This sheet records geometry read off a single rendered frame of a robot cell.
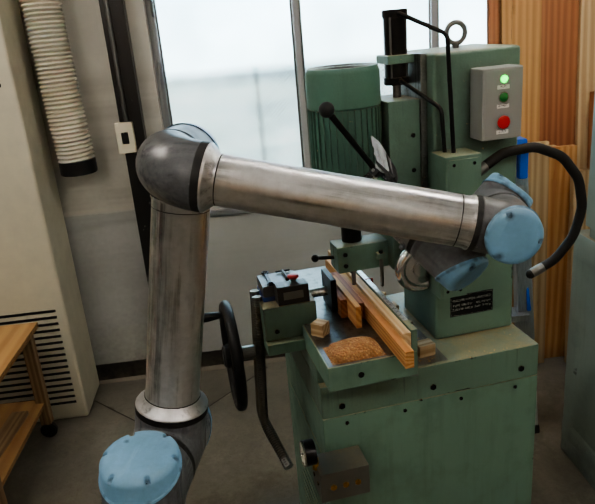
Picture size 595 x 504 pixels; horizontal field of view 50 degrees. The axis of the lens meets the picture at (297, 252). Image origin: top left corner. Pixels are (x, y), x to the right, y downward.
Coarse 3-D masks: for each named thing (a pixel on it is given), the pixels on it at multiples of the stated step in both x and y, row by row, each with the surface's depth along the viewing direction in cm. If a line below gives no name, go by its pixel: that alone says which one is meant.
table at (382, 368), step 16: (304, 272) 194; (320, 272) 193; (320, 304) 172; (336, 320) 162; (304, 336) 161; (336, 336) 154; (352, 336) 153; (368, 336) 152; (272, 352) 159; (288, 352) 160; (320, 352) 147; (416, 352) 144; (320, 368) 147; (336, 368) 140; (352, 368) 141; (368, 368) 142; (384, 368) 143; (400, 368) 144; (416, 368) 145; (336, 384) 142; (352, 384) 143
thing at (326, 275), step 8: (328, 272) 167; (328, 280) 164; (312, 288) 166; (320, 288) 166; (328, 288) 165; (336, 288) 163; (320, 296) 167; (328, 296) 167; (336, 296) 164; (328, 304) 168; (336, 304) 164
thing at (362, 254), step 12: (336, 240) 168; (372, 240) 165; (384, 240) 164; (336, 252) 163; (348, 252) 163; (360, 252) 164; (372, 252) 164; (384, 252) 165; (336, 264) 165; (348, 264) 164; (360, 264) 165; (372, 264) 165; (384, 264) 166
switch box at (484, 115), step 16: (512, 64) 147; (480, 80) 143; (496, 80) 143; (512, 80) 144; (480, 96) 144; (496, 96) 144; (512, 96) 145; (480, 112) 145; (496, 112) 145; (512, 112) 146; (480, 128) 147; (496, 128) 147; (512, 128) 147
